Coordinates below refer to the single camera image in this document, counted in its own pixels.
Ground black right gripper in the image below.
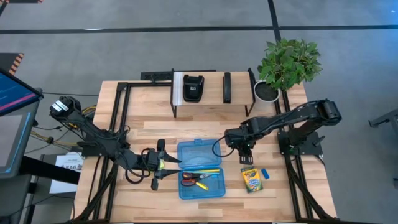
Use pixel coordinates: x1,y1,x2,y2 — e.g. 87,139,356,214
224,125,257,166

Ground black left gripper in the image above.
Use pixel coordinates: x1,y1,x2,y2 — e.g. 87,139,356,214
141,139,183,192

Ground yellow green crayon box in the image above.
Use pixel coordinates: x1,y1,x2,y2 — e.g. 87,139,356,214
241,166,264,194

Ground red handled scissors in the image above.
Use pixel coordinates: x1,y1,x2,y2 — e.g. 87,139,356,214
181,172,213,188

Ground blue plastic pencil case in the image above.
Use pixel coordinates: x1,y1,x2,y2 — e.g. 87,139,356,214
176,139,227,200

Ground white plant pot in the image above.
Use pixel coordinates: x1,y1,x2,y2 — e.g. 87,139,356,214
253,80,281,103

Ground black stapler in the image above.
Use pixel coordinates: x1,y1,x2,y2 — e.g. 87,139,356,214
223,72,233,104

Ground wooden riser shelf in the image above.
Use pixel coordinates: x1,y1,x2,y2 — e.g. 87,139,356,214
170,68,257,118

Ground black hole punch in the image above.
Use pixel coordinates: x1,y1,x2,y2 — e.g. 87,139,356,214
182,74,205,103

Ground black power strip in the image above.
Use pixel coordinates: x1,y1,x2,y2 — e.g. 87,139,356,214
140,70,174,82

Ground white paper sheet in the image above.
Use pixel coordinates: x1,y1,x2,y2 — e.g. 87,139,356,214
49,152,85,194

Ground green leafy plant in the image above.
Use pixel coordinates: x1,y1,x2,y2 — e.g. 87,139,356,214
257,37,323,91

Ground computer monitor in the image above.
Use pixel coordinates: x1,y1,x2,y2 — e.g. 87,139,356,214
0,68,44,116

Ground black orange striped plate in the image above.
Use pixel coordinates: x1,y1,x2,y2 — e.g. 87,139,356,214
0,52,25,76

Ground black cable loop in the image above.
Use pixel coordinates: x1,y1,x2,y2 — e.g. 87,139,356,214
124,147,155,185
211,134,234,159

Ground black aluminium table frame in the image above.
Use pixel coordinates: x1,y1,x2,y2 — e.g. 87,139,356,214
73,70,336,224

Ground yellow cables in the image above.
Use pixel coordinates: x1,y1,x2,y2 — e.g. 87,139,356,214
29,105,98,147

